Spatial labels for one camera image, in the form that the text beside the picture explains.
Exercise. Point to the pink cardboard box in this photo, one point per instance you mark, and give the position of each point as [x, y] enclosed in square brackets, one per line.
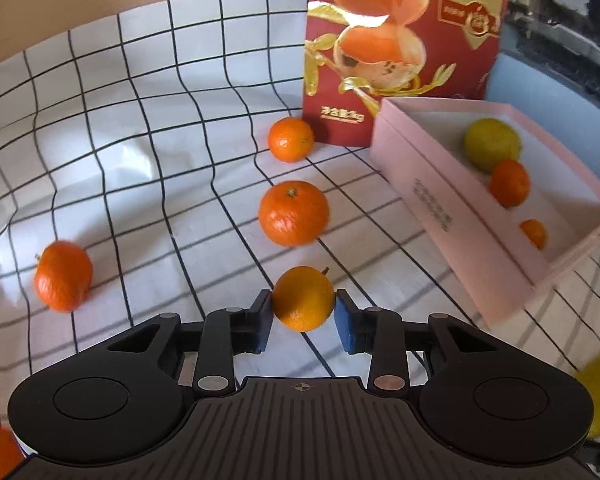
[430, 200]

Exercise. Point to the orange mandarin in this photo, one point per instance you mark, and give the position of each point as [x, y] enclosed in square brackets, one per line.
[510, 182]
[534, 234]
[290, 140]
[302, 300]
[292, 215]
[62, 280]

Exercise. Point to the white black checkered cloth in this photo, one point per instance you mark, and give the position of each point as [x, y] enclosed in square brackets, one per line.
[130, 160]

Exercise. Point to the yellow speckled pear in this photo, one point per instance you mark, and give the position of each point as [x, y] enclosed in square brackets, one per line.
[490, 142]

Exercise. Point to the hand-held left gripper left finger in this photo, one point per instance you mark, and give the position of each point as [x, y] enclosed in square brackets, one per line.
[262, 322]

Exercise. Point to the glass sided computer case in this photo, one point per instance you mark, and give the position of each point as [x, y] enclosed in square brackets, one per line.
[555, 10]

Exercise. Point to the red snack bag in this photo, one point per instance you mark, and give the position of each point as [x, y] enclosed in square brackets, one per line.
[430, 60]

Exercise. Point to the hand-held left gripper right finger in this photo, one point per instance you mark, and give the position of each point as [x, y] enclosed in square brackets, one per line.
[344, 325]

